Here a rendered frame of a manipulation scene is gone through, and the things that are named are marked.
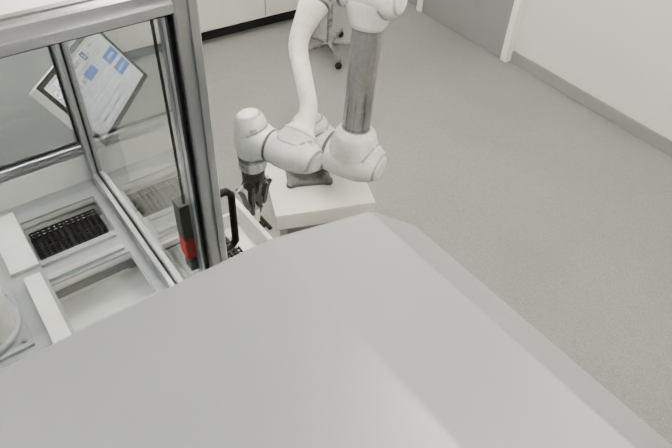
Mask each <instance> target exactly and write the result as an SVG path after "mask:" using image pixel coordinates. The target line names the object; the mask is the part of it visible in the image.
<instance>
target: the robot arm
mask: <svg viewBox="0 0 672 448"><path fill-rule="evenodd" d="M407 1H408V0H299V1H298V6H297V10H296V13H295V17H294V20H293V23H292V27H291V30H290V35H289V42H288V51H289V58H290V63H291V67H292V72H293V76H294V80H295V85H296V89H297V93H298V98H299V104H300V108H299V112H298V113H297V114H296V115H295V116H294V118H293V119H292V120H291V122H290V123H289V124H286V125H285V126H284V128H282V129H281V130H277V129H275V128H273V127H272V126H271V125H270V124H269V123H267V120H266V118H265V116H264V115H263V113H262V112H261V111H260V110H259V109H257V108H245V109H243V110H241V111H240V112H239V113H238V114H237V115H236V116H235V120H234V127H233V139H234V145H235V149H236V151H237V157H238V165H239V169H240V170H241V174H242V183H241V185H242V186H241V187H240V188H236V190H235V191H236V192H237V193H238V194H239V195H240V198H241V200H242V202H243V205H244V207H245V208H246V209H247V210H248V211H249V210H250V214H251V215H252V216H253V217H254V218H255V219H256V220H257V221H258V222H259V221H260V213H261V211H262V207H263V205H262V204H263V203H266V201H267V196H268V191H269V186H270V184H271V182H272V179H271V178H270V177H269V176H268V175H267V176H265V169H266V166H267V162H269V163H270V164H272V165H273V166H275V167H278V168H280V169H283V170H285V172H286V177H287V188H289V189H293V188H296V187H303V186H313V185H331V184H333V179H332V177H331V176H330V174H329V172H330V173H332V174H334V175H337V176H339V177H342V178H345V179H348V180H351V181H355V182H371V181H375V180H377V179H379V177H380V176H381V175H382V173H383V171H384V169H385V167H386V163H387V158H386V153H385V151H384V149H383V148H382V147H381V146H379V145H378V140H377V136H376V131H375V130H374V128H373V127H372V126H371V117H372V109H373V102H374V94H375V86H376V79H377V73H378V66H379V58H380V51H381V43H382V36H383V31H384V30H385V29H386V27H387V26H388V24H389V22H390V20H394V19H396V18H398V17H399V16H400V15H401V14H402V13H403V12H404V10H405V8H406V5H407ZM332 5H333V6H342V7H345V9H346V13H347V16H348V21H349V23H350V25H351V27H352V29H351V40H350V50H349V60H348V70H347V81H346V91H345V101H344V112H343V122H342V123H341V124H339V125H338V126H337V127H336V129H335V128H333V127H332V126H331V125H330V124H328V121H327V119H326V118H325V117H324V116H323V115H322V114H321V113H319V112H317V108H318V107H317V97H316V91H315V86H314V81H313V76H312V71H311V65H310V60H309V54H308V45H309V40H310V38H311V36H312V34H313V32H314V31H315V29H316V28H317V26H318V25H319V24H320V22H321V21H322V19H323V18H324V17H325V16H326V14H327V13H328V11H329V9H330V8H331V6H332ZM244 189H246V190H247V191H248V200H247V198H246V196H245V194H244V193H245V192H244Z"/></svg>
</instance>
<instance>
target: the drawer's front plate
mask: <svg viewBox="0 0 672 448"><path fill-rule="evenodd" d="M235 200H236V210H237V221H238V224H239V225H240V226H241V227H242V229H243V230H244V231H245V232H246V233H247V234H248V235H249V237H250V238H251V239H252V240H253V241H254V242H255V243H256V245H258V244H260V243H262V242H264V241H266V240H269V239H272V237H271V236H270V234H269V233H268V232H267V231H266V230H265V229H264V228H263V227H262V226H261V225H260V223H259V222H258V221H257V220H256V219H255V218H254V217H253V216H252V215H251V214H250V213H249V211H248V210H247V209H246V208H245V207H244V206H243V205H242V204H241V203H240V202H239V201H238V199H235Z"/></svg>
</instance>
